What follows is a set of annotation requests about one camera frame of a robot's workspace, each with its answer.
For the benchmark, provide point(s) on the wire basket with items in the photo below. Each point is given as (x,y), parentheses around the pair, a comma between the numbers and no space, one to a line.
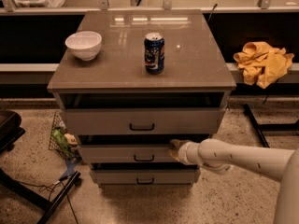
(61,141)

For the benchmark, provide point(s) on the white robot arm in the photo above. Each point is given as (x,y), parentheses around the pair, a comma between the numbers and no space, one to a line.
(281,165)

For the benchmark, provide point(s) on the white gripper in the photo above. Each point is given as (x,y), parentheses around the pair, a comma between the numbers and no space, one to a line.
(183,152)

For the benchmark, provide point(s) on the black stand leg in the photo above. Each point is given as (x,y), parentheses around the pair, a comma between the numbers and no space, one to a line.
(275,127)

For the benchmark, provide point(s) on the blue soda can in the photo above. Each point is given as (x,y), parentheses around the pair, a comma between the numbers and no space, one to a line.
(154,53)

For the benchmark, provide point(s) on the grey drawer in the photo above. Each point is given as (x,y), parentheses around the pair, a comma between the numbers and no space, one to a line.
(126,153)
(143,121)
(145,177)

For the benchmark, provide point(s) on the yellow crumpled cloth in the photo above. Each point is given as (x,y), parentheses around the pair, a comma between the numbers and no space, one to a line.
(262,64)

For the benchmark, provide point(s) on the black chair base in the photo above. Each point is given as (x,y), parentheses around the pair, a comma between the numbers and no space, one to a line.
(10,132)

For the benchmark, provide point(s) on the white ceramic bowl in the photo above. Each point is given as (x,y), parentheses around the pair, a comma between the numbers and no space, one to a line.
(84,45)

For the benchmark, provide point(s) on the blue tape piece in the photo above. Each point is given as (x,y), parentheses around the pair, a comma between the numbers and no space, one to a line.
(70,167)

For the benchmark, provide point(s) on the grey drawer cabinet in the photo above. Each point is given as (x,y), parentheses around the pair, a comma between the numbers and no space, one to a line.
(195,75)

